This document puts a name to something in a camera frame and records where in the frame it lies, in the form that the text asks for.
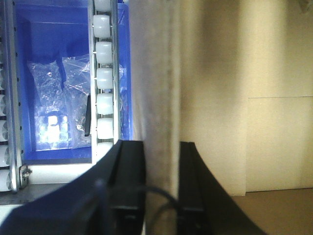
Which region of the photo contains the left white roller track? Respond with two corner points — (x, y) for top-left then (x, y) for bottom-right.
(0, 0), (26, 193)

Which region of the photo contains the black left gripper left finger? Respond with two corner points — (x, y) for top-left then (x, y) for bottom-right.
(0, 141), (146, 235)

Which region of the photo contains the blue bin with bags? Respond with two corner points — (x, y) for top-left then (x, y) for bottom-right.
(12, 0), (132, 165)

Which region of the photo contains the clear plastic bag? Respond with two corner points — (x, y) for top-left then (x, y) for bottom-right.
(27, 54), (91, 151)

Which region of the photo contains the white roller conveyor track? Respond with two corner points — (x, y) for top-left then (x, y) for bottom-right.
(88, 0), (120, 163)

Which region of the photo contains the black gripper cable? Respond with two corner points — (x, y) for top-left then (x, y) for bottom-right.
(95, 178), (184, 235)

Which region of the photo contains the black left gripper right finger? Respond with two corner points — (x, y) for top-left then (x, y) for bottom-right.
(177, 142), (265, 235)

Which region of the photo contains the brown cardboard box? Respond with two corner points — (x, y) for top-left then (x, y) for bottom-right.
(129, 0), (313, 235)

